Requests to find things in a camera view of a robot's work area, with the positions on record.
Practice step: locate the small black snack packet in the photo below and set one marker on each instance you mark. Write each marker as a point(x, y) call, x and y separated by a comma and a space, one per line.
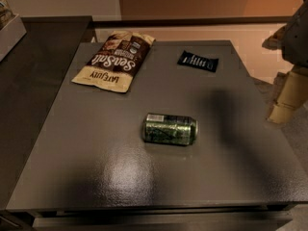
point(190, 59)

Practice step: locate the green soda can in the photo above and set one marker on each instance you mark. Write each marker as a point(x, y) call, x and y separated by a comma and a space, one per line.
point(169, 129)

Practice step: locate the white box at left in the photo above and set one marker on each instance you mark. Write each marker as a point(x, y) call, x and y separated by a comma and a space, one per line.
point(10, 36)

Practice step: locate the beige taped gripper finger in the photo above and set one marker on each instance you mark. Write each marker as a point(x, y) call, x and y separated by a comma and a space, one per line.
point(289, 93)

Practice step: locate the brown sea salt chip bag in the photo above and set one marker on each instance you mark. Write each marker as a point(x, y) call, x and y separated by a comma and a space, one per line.
point(117, 62)

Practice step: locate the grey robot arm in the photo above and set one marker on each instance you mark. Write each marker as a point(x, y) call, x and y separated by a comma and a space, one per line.
point(292, 38)

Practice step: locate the dark side table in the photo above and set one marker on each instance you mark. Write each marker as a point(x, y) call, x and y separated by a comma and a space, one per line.
point(30, 78)

